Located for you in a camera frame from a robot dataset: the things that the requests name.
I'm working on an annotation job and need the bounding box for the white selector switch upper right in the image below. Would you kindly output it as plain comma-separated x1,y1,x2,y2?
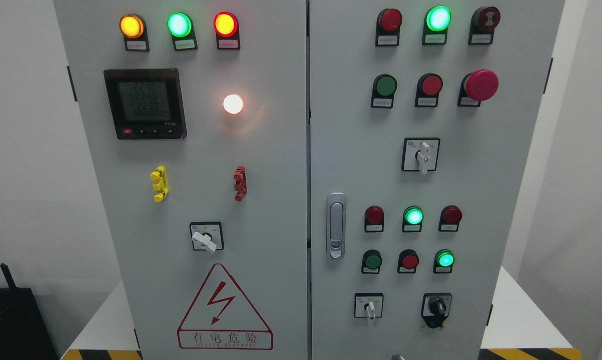
401,137,440,174

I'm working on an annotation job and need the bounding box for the grey cabinet door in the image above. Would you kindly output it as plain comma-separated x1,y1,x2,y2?
309,0,564,360
54,0,308,360

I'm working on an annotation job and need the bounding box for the white selector switch left door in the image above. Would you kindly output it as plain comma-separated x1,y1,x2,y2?
189,221,224,253

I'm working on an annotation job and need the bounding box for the green push button upper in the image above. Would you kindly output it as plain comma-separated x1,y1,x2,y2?
371,73,397,109

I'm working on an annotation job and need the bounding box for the white lit indicator lamp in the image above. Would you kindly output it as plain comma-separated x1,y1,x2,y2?
223,94,244,115

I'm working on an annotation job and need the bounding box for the silver door handle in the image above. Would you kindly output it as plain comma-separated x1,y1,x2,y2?
326,193,346,259

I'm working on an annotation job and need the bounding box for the black digital power meter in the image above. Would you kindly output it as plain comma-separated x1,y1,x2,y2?
104,68,187,141

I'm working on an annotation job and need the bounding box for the right grey cabinet door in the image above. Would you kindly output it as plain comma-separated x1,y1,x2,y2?
309,0,564,360

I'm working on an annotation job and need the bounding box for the red push button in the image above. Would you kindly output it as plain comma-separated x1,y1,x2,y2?
414,73,443,108
397,249,420,274

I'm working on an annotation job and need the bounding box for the red emergency stop button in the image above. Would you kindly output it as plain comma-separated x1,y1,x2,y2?
457,69,499,108

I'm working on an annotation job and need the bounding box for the green lit indicator middle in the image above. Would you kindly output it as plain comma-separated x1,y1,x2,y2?
402,205,424,233

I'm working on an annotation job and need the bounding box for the red push button lower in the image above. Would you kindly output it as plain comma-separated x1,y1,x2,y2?
397,249,420,274

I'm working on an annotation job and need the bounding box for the black box with antenna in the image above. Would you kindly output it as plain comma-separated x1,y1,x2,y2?
0,263,57,360

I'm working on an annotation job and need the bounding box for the dark red indicator middle right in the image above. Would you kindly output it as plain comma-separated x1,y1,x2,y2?
438,205,463,232

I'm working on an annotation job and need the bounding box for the white platform with hazard stripes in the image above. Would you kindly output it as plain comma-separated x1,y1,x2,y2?
62,269,582,360

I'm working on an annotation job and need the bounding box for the red push button upper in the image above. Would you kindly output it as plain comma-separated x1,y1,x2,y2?
414,73,443,108

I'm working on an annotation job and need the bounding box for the green lit indicator top right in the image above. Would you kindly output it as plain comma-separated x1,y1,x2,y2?
422,6,452,46

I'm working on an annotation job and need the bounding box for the left grey cabinet door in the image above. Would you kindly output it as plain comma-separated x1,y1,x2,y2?
54,0,308,360

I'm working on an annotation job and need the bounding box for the dark red indicator top right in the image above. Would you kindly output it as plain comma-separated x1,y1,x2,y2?
375,7,403,47

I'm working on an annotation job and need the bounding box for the red triangle warning sticker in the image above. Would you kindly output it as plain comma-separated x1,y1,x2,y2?
177,263,274,351

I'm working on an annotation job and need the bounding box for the green lit push button lower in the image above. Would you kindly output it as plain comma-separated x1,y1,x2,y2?
433,249,455,274

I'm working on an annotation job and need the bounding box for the dark red buzzer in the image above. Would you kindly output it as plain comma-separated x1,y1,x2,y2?
468,6,501,45

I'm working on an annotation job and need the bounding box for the green lit indicator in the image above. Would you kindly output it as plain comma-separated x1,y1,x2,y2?
402,205,424,233
422,6,452,46

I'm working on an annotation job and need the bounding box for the dark red indicator middle left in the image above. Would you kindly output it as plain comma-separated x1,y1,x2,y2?
364,205,385,233

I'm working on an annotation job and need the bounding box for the yellow indicator light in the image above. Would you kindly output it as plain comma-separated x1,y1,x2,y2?
119,13,149,51

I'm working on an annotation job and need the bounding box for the green indicator light top left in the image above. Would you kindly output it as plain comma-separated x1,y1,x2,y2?
167,12,198,51

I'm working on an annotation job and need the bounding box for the white selector switch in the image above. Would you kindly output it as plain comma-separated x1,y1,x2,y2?
401,137,440,174
353,292,384,327

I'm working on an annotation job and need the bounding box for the black key selector switch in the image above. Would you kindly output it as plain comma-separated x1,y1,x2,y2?
420,292,453,329

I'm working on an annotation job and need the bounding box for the white selector switch lower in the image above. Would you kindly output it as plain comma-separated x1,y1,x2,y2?
353,292,384,327

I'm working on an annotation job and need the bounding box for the red lit indicator light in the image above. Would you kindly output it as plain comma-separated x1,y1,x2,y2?
213,11,241,50

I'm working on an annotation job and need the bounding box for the dark red indicator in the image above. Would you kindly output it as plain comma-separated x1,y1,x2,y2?
364,205,385,233
438,205,463,232
375,7,403,47

